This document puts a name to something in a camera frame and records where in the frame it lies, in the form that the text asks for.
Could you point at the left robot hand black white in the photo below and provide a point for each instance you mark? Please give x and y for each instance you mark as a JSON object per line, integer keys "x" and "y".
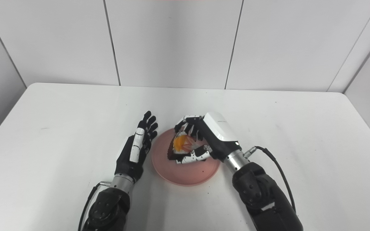
{"x": 135, "y": 154}

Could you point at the chocolate cake slice with fruit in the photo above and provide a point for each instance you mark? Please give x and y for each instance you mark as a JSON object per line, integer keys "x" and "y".
{"x": 182, "y": 146}

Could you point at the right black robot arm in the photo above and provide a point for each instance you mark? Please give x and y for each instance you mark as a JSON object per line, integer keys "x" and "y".
{"x": 262, "y": 195}

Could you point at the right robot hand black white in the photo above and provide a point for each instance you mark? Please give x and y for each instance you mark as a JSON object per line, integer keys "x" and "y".
{"x": 214, "y": 134}

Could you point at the pink round plate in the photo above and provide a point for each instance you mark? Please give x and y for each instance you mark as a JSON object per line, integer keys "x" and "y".
{"x": 185, "y": 166}

